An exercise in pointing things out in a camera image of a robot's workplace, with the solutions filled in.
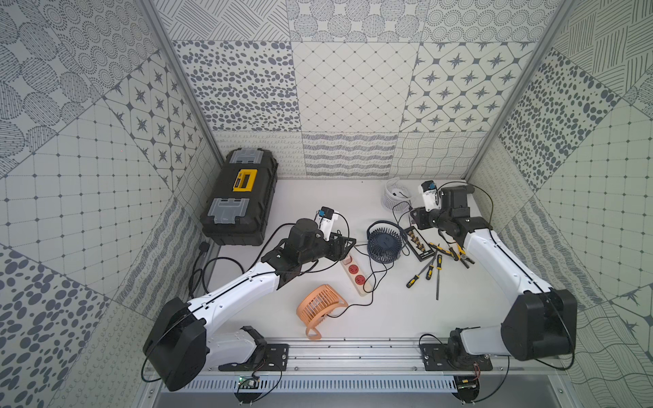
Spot blue fan black cable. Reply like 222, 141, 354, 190
351, 243, 389, 294

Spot dark blue desk fan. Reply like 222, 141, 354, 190
366, 220, 407, 265

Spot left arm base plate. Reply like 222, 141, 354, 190
219, 343, 290, 372

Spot beige red power strip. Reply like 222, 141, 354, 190
340, 255, 372, 297

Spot power strip black cord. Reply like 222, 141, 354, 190
187, 223, 297, 299

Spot yellow pliers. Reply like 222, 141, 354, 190
429, 243, 475, 269

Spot black yellow screwdriver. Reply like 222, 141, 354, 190
406, 260, 433, 288
426, 254, 443, 281

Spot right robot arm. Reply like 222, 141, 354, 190
413, 180, 577, 363

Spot orange desk fan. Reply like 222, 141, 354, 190
296, 284, 349, 341

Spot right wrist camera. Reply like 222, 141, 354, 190
420, 180, 441, 212

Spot aluminium rail frame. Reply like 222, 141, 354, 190
145, 333, 567, 378

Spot black yellow toolbox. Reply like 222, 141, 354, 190
201, 148, 278, 247

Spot orange fan black cable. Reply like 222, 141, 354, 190
336, 264, 391, 310

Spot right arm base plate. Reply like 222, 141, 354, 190
419, 343, 493, 372

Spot black bit set case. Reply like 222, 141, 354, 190
404, 226, 435, 262

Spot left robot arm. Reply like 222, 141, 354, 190
143, 219, 356, 391

